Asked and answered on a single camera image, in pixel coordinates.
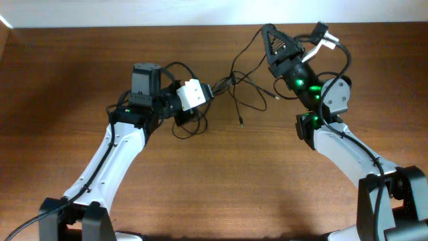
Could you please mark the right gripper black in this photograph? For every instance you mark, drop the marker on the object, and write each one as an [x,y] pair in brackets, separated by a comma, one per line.
[278,65]

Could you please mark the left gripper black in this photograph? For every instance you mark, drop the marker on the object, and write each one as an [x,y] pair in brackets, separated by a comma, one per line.
[182,117]

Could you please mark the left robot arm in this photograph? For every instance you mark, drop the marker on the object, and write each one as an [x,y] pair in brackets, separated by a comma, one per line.
[83,213]

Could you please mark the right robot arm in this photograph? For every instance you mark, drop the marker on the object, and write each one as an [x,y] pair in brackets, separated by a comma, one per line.
[392,200]

